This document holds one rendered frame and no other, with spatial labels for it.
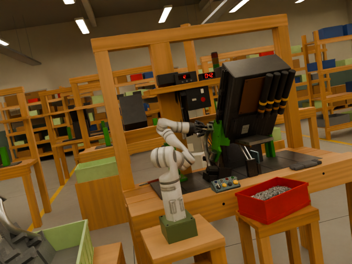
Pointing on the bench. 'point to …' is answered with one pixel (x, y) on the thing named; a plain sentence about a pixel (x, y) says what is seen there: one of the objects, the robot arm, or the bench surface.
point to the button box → (226, 185)
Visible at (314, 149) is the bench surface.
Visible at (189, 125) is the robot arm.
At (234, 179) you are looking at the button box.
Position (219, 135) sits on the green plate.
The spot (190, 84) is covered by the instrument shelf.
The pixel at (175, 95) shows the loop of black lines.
